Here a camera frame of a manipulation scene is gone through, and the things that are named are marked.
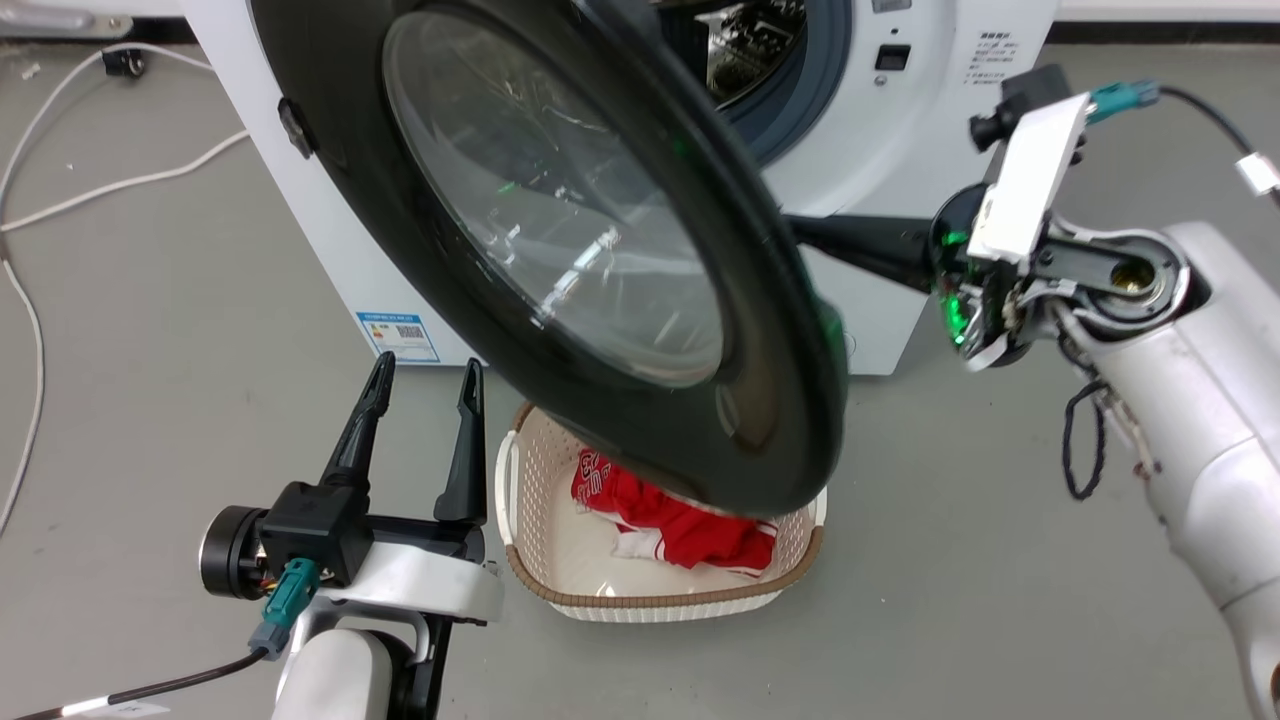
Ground blue white energy label sticker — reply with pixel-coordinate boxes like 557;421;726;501
356;311;442;364

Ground thin white floor cable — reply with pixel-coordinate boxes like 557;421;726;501
0;42;217;536

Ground white basket with brown rim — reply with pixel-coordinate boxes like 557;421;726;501
495;403;829;623

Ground black round glass washer door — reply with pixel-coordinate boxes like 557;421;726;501
248;0;851;519

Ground thick white floor cable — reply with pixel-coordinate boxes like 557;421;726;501
0;128;251;234

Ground white front-load washing machine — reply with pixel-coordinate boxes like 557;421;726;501
180;0;1061;377

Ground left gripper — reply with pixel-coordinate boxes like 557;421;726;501
198;350;505;627

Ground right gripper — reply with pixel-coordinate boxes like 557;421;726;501
788;184;1063;373

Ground red and white garment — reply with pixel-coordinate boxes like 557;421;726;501
572;448;780;580

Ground black cable with teal plug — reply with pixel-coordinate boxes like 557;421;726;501
1088;80;1280;211
0;558;323;720

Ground thin black looped cable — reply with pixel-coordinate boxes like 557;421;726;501
1059;378;1110;502

